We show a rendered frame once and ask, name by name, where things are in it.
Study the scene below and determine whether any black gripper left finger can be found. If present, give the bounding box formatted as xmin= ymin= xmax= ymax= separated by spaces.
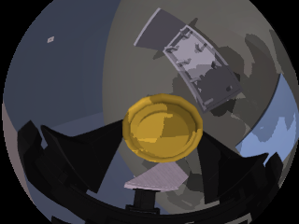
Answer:
xmin=41 ymin=119 xmax=123 ymax=194

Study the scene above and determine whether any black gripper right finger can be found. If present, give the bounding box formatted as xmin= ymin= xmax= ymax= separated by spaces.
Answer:
xmin=197 ymin=132 xmax=269 ymax=204

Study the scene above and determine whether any yellow plate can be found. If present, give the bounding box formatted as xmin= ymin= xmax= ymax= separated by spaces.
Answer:
xmin=122 ymin=93 xmax=203 ymax=163

